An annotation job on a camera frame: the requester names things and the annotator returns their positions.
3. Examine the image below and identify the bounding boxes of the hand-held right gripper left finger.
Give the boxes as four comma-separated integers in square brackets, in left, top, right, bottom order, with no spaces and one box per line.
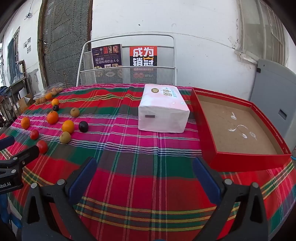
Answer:
[21,157,97,241]

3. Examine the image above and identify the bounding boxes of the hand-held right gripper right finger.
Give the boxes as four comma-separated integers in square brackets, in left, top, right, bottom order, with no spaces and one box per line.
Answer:
[191,157,275,241]

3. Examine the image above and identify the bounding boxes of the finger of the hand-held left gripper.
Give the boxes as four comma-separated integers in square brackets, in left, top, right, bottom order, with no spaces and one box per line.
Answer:
[0,145,40,179]
[0,136,16,151]

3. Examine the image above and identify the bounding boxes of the red cardboard box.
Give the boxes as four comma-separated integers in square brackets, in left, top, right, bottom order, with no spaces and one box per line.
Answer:
[190,88,292,172]

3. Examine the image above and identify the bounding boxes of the small yellow-green fruit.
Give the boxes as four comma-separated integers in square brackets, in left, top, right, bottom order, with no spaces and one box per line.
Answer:
[59,131,71,144]

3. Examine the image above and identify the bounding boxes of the orange with stem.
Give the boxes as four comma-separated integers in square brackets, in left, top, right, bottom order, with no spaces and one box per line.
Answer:
[47,110,59,125]

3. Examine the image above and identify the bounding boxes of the pile of small brown fruits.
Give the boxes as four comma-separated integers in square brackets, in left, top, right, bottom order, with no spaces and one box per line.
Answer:
[35,87,63,104]

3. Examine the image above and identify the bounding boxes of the person's left hand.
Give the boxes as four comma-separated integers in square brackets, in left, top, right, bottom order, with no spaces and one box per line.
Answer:
[0,197,22,233]

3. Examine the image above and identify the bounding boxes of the clear plastic clamshell container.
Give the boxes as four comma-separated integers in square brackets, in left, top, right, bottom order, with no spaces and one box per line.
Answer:
[33,85,64,104]

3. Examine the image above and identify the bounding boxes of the metal workbench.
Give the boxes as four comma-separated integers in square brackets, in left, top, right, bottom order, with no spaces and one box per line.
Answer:
[9,60,29,102]

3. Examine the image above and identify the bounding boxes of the plaid tablecloth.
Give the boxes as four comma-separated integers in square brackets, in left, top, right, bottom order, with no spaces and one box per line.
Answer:
[0,84,296,241]

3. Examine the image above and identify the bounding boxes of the white tissue pack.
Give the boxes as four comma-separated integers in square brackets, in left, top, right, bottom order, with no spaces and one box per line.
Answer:
[138,84,190,133]

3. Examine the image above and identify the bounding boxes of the blue framed window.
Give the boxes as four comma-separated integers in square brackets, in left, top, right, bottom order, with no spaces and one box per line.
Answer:
[7,27,21,86]

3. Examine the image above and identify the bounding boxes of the white metal mesh rack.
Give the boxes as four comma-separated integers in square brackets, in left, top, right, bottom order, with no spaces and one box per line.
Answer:
[76,35,177,87]

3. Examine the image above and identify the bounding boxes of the grey cabinet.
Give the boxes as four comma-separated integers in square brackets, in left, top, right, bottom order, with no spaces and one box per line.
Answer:
[250,59,296,151]

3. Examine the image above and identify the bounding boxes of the studded metal door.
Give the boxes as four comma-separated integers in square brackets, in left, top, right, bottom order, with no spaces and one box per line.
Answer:
[38,0,93,88]

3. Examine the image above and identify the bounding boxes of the dark cookbook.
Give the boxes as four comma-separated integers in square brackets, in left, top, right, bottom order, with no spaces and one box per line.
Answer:
[92,44,123,84]

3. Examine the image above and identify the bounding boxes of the red and black book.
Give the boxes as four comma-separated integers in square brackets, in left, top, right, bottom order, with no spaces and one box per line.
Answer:
[129,46,158,84]

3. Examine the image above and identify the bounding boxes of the barred window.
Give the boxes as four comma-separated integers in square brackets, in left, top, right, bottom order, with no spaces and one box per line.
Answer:
[240,0,289,67]

